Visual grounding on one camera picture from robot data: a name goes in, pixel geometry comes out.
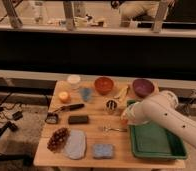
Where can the blue sponge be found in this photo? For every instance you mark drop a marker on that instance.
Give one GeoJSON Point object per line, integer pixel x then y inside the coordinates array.
{"type": "Point", "coordinates": [103, 151]}

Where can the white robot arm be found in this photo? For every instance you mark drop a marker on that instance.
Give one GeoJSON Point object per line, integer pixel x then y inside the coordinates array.
{"type": "Point", "coordinates": [161, 109]}

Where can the black rectangular block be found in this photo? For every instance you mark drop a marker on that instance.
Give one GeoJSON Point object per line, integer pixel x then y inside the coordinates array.
{"type": "Point", "coordinates": [78, 119]}

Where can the wooden table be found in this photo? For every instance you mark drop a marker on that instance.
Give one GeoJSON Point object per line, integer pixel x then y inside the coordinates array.
{"type": "Point", "coordinates": [98, 117]}

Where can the orange fruit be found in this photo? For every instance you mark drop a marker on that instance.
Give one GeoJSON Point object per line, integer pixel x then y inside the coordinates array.
{"type": "Point", "coordinates": [64, 97]}

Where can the purple bowl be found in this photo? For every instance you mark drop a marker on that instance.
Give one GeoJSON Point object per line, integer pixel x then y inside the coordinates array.
{"type": "Point", "coordinates": [142, 87]}

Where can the orange bowl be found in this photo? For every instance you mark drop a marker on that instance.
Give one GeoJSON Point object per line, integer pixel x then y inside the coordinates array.
{"type": "Point", "coordinates": [103, 85]}

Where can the white plastic cup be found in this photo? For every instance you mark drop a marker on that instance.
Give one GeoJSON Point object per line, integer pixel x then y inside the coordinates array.
{"type": "Point", "coordinates": [74, 81]}

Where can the green plastic tray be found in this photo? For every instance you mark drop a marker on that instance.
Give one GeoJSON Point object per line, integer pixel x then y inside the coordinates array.
{"type": "Point", "coordinates": [153, 141]}

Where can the black handled brush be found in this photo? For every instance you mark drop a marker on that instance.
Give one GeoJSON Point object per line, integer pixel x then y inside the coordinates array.
{"type": "Point", "coordinates": [53, 118]}

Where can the metal fork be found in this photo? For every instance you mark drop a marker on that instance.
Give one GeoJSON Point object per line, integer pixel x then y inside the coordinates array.
{"type": "Point", "coordinates": [113, 129]}

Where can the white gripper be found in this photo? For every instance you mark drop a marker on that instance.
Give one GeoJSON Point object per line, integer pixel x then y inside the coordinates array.
{"type": "Point", "coordinates": [127, 114]}

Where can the banana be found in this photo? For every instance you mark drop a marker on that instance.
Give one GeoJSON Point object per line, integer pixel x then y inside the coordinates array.
{"type": "Point", "coordinates": [120, 96]}

